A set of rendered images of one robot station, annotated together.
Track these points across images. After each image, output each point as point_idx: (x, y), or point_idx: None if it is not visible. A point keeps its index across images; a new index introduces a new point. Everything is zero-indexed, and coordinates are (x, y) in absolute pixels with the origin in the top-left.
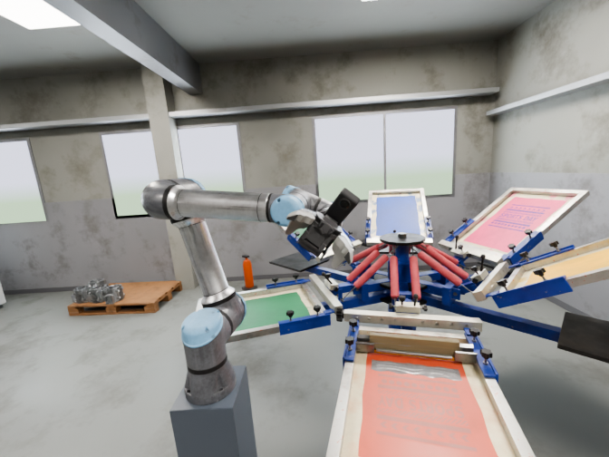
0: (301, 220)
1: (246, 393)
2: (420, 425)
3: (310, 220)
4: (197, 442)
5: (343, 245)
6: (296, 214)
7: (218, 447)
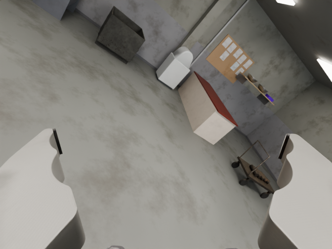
0: (279, 180)
1: None
2: None
3: (269, 204)
4: None
5: (53, 170)
6: (290, 134)
7: None
